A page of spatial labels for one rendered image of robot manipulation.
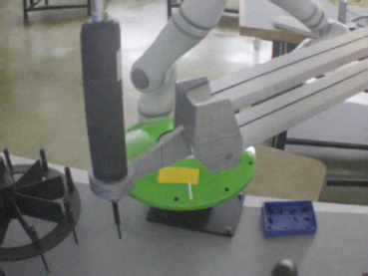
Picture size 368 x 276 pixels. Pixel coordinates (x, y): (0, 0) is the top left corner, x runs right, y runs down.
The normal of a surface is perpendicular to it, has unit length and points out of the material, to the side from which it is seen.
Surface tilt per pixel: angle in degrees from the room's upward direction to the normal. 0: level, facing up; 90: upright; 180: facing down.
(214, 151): 90
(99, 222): 0
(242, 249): 0
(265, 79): 12
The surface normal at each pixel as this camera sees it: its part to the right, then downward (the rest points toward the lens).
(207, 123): 0.39, 0.53
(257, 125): -0.18, -0.75
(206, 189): 0.15, -0.53
